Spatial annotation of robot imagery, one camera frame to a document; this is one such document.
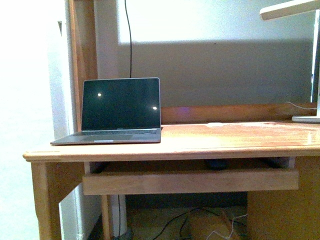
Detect wooden desk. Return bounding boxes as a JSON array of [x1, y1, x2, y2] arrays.
[[22, 0, 320, 240]]

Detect grey open laptop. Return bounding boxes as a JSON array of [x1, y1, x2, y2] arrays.
[[51, 77, 161, 146]]

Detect white thin cable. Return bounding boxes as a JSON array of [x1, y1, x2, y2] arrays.
[[284, 101, 318, 111]]

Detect black floor cables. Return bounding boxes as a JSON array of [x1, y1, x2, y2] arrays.
[[149, 207, 247, 240]]

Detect white floor cable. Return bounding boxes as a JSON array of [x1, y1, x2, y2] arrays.
[[205, 213, 248, 240]]

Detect black hanging cable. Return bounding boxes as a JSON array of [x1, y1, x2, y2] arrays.
[[124, 0, 133, 79]]

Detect white desk lamp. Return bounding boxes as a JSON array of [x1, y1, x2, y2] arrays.
[[259, 0, 320, 124]]

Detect white patch on desk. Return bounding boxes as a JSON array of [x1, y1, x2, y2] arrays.
[[206, 122, 226, 128]]

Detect wooden pull-out keyboard tray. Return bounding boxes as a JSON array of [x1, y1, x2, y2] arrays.
[[82, 168, 299, 195]]

